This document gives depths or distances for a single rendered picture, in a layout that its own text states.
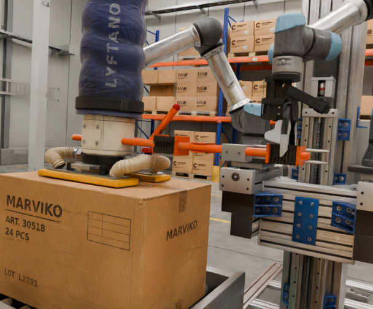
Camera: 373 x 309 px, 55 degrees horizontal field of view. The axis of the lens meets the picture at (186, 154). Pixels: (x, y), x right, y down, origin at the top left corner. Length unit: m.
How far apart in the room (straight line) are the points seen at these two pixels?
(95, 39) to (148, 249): 0.65
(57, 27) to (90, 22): 11.30
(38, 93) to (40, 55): 0.40
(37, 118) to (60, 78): 8.27
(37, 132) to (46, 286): 3.02
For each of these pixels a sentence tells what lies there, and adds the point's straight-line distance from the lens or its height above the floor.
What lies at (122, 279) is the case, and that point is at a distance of 1.02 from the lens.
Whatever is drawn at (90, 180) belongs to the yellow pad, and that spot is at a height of 0.96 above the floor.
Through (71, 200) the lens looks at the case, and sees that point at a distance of 1.09.
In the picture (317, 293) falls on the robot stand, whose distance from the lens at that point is 1.67.
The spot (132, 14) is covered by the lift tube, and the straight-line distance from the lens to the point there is 1.22.
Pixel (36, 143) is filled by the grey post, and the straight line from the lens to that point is 4.13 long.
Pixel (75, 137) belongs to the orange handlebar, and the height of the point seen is 1.08.
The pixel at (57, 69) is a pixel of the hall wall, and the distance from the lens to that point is 12.33.
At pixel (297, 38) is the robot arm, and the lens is 0.98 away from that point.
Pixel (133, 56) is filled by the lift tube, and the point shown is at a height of 1.35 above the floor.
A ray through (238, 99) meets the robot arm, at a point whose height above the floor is 1.29.
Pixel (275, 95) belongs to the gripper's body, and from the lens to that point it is 0.98.
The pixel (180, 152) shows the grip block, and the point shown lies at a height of 1.06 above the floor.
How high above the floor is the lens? 1.11
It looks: 3 degrees down
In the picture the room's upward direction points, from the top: 3 degrees clockwise
